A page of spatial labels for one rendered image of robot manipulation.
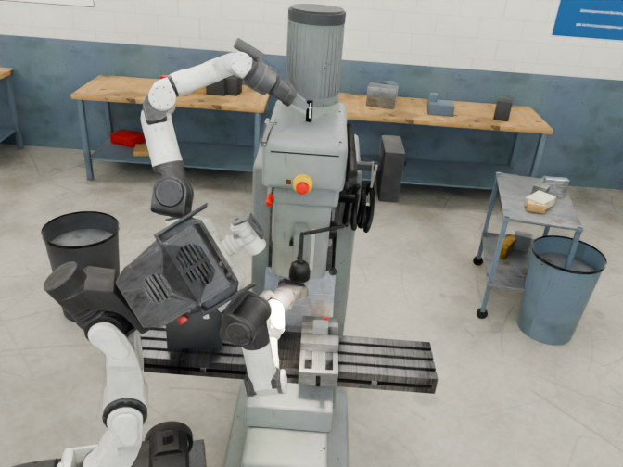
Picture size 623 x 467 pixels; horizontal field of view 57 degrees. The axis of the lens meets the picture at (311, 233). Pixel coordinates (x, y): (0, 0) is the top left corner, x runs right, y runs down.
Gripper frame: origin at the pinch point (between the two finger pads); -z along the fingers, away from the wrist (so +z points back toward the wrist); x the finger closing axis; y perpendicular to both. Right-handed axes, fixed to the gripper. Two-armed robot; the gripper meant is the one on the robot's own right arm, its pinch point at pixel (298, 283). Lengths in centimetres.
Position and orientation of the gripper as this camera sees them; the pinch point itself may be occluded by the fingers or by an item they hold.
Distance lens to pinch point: 224.9
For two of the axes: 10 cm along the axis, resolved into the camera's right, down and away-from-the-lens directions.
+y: -0.7, 8.8, 4.8
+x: -8.9, -2.7, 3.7
